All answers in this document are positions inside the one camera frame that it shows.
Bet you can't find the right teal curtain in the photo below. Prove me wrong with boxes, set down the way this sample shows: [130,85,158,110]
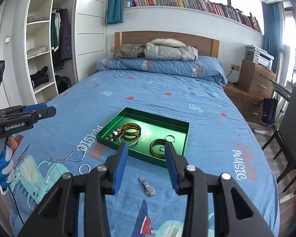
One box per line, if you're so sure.
[262,2,285,75]

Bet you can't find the grey puffer jacket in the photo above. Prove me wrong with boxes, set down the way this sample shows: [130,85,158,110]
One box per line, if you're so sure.
[144,39,198,61]

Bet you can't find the blue cartoon bed sheet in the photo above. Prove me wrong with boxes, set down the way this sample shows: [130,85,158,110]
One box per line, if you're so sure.
[9,70,280,235]

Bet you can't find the dark blue bag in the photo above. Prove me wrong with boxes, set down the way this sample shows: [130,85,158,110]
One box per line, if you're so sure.
[261,98,278,125]

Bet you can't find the small twisted silver ring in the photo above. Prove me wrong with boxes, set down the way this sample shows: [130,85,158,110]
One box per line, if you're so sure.
[78,163,91,175]

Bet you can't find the wooden bead bracelet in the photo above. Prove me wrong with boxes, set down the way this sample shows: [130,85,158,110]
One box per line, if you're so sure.
[105,128,123,142]

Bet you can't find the cluttered desk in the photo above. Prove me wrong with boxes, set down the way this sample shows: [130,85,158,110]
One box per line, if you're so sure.
[269,78,296,102]

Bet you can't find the teal curtain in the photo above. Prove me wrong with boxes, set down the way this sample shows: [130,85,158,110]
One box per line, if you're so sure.
[107,0,124,25]
[262,2,285,75]

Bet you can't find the white open wardrobe shelf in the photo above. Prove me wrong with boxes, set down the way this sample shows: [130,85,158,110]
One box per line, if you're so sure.
[9,0,77,105]

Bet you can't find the twisted silver bangle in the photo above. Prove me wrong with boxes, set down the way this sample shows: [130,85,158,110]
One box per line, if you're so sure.
[164,134,175,143]

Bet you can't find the wooden headboard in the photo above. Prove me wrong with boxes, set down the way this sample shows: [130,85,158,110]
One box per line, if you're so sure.
[114,31,220,58]

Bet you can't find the silver bangle bracelet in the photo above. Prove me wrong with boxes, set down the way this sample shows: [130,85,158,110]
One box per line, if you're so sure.
[118,133,140,148]

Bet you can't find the white printer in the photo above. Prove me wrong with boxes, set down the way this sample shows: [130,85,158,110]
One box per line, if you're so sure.
[245,45,274,70]

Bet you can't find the silver chain necklace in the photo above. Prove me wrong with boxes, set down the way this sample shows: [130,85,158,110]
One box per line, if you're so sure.
[47,145,88,163]

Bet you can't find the amber brown bangle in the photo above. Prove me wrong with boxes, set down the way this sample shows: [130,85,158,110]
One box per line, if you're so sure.
[121,122,141,139]

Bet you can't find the left teal curtain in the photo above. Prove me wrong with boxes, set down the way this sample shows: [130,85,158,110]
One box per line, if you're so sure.
[107,0,124,25]

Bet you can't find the green jewelry tray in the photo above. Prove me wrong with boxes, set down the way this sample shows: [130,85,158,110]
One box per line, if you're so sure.
[96,108,189,168]

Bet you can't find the hanging dark clothes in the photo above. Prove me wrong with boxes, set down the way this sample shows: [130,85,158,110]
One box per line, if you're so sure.
[50,8,72,71]

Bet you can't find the blue folded duvet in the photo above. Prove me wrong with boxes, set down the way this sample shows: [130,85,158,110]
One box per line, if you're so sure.
[95,56,228,86]

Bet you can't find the amber bangle with silver band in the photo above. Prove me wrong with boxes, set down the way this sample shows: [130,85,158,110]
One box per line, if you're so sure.
[149,139,167,159]

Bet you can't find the wooden drawer nightstand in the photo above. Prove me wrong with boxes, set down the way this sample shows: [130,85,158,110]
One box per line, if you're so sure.
[223,60,276,124]

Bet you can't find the grey desk chair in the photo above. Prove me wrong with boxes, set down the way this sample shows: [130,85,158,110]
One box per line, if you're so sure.
[262,87,296,192]

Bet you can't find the olive green garment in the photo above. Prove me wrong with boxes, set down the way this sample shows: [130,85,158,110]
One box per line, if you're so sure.
[113,44,145,59]

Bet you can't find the silver wristwatch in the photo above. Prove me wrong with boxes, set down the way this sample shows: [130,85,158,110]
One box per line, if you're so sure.
[138,177,155,196]

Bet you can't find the red smartphone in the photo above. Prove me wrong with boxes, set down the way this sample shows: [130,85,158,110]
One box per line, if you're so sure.
[8,134,23,150]

